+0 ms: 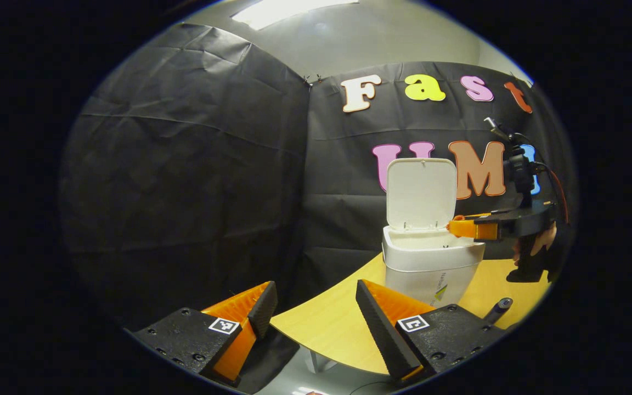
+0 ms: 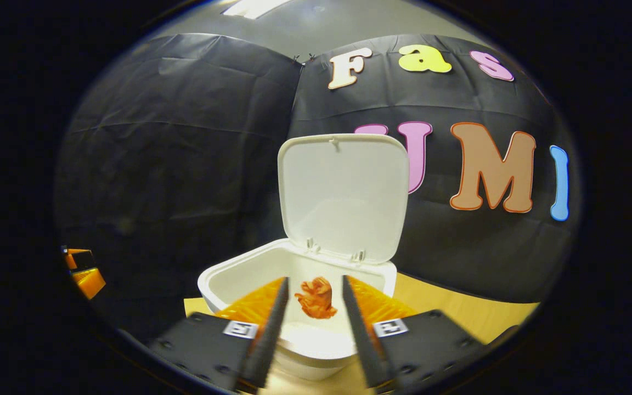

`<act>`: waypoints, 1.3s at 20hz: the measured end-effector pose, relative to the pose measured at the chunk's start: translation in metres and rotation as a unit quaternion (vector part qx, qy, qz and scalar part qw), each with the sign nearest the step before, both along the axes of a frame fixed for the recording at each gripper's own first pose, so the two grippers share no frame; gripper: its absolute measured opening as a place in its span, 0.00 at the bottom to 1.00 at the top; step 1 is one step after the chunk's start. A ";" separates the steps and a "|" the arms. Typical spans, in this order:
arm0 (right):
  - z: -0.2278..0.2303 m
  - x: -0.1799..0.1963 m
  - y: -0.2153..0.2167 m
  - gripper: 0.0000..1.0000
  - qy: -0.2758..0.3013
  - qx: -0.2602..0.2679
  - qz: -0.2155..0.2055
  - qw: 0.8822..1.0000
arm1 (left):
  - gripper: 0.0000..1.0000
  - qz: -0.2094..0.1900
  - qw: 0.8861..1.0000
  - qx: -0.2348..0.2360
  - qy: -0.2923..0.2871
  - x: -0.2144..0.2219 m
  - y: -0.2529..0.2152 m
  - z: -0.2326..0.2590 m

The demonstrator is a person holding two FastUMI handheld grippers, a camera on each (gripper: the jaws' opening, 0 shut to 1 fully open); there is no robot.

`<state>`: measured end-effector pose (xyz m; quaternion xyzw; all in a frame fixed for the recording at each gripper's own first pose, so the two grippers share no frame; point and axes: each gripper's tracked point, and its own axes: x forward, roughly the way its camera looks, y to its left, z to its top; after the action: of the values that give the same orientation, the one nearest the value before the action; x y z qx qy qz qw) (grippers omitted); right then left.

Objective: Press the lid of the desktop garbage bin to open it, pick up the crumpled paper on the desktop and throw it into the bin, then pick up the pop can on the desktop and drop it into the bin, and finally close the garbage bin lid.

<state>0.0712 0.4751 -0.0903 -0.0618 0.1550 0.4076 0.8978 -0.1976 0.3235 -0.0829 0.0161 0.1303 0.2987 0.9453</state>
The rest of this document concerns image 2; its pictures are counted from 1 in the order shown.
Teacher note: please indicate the ceiling light panel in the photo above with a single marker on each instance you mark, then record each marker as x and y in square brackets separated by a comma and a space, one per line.
[255, 6]

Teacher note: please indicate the black backdrop cloth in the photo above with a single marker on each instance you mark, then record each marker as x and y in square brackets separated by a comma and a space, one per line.
[184, 164]

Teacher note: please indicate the white desktop garbage bin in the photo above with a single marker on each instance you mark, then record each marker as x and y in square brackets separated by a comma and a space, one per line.
[343, 192]

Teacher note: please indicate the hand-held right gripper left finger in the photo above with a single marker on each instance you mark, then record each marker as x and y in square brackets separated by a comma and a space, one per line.
[272, 334]

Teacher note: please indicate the orange paper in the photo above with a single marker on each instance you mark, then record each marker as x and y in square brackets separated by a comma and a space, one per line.
[317, 299]

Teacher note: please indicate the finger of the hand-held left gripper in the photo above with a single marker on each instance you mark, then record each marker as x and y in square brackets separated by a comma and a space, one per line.
[83, 259]
[90, 282]

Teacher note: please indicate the wooden desktop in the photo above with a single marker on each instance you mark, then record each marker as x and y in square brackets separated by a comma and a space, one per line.
[458, 312]

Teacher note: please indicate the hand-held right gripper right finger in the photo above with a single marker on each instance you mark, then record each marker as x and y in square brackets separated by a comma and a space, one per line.
[362, 340]

